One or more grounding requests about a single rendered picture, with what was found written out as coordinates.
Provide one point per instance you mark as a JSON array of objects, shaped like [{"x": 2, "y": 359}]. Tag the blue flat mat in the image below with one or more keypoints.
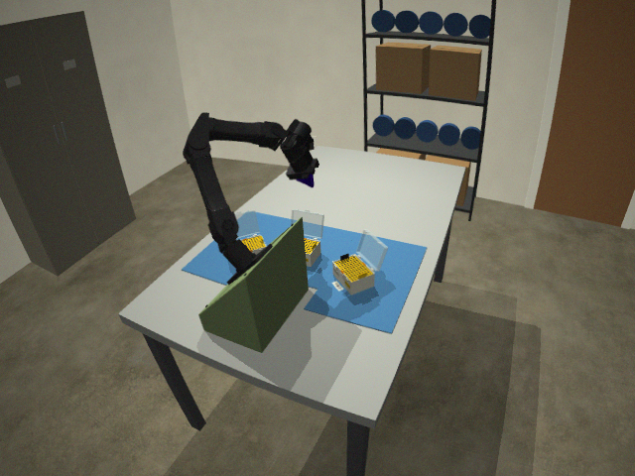
[{"x": 378, "y": 307}]

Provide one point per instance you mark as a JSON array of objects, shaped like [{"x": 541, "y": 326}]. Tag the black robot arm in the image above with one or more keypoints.
[{"x": 223, "y": 224}]

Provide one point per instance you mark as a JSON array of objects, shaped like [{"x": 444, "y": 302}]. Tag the yellow pipette tip rack insert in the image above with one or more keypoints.
[
  {"x": 353, "y": 268},
  {"x": 310, "y": 245},
  {"x": 254, "y": 243}
]

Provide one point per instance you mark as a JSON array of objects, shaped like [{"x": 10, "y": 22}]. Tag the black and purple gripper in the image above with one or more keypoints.
[{"x": 299, "y": 169}]

